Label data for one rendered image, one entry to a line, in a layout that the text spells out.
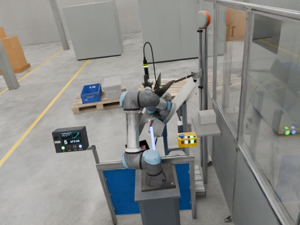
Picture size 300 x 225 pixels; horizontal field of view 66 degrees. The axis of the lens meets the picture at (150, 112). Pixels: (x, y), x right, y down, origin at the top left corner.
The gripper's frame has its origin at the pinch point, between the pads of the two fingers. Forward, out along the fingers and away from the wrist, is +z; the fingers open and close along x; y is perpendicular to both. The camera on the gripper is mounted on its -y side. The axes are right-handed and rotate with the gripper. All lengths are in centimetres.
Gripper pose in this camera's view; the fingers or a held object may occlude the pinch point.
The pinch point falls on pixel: (147, 79)
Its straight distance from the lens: 215.6
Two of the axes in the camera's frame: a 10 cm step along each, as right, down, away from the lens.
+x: 9.9, -1.0, -0.6
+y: 1.2, 8.7, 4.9
